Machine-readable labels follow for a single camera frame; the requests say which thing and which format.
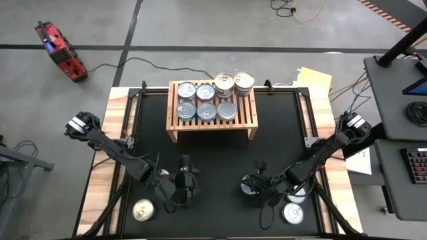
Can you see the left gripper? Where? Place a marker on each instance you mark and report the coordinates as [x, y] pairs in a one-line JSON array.
[[185, 186]]

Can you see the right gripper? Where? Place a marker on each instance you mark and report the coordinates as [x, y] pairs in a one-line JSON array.
[[277, 185]]

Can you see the blue pink label salmon can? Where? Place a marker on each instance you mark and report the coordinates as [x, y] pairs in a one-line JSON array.
[[244, 93], [243, 80], [143, 210], [246, 188], [224, 81]]

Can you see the teal label tin can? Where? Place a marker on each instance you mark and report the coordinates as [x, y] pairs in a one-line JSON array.
[[186, 110]]

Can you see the silver-lidded tin can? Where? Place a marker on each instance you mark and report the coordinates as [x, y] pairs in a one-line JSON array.
[[207, 111], [187, 90]]

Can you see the green label tin can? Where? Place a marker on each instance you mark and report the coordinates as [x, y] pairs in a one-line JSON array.
[[227, 111]]

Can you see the red label tin can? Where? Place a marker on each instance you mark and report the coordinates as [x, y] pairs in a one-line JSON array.
[[205, 92]]

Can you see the gold-lidded tin can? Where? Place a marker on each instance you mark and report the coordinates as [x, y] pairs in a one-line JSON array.
[[225, 96]]

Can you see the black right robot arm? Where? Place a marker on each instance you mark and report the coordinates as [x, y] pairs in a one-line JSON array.
[[327, 146]]

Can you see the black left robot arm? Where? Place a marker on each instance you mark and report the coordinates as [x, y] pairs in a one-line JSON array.
[[113, 150]]

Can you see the wooden slatted shelf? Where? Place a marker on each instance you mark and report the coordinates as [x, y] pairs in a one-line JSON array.
[[247, 110]]

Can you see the light blue label tin can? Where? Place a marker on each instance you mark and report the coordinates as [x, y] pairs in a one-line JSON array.
[[298, 199]]

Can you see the dark blue label tin can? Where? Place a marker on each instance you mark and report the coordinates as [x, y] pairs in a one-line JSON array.
[[293, 213]]

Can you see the white paper sheet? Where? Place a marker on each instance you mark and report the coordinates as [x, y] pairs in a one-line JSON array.
[[360, 161]]

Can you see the yellow paper folder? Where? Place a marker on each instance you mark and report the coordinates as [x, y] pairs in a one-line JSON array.
[[315, 81]]

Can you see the grey side desk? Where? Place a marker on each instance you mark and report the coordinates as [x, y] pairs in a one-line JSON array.
[[393, 106], [393, 190]]

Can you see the black keyboard red keys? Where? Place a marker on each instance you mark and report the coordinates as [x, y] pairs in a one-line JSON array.
[[417, 166]]

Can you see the grey metal stand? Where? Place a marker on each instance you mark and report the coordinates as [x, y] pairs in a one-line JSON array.
[[20, 160]]

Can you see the red black tool case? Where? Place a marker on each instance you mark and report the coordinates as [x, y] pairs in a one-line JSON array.
[[61, 51]]

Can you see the tablet with blue screen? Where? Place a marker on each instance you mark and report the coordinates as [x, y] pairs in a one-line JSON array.
[[417, 87]]

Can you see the black diagonal pole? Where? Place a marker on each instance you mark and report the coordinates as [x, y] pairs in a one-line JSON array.
[[403, 43]]

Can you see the yellow black hazard tape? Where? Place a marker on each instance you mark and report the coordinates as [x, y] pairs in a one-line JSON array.
[[383, 15]]

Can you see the silver corner bracket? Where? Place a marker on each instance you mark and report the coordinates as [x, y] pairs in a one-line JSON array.
[[310, 141]]

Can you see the black frame strut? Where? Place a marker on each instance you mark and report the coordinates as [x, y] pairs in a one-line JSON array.
[[333, 210], [106, 206]]

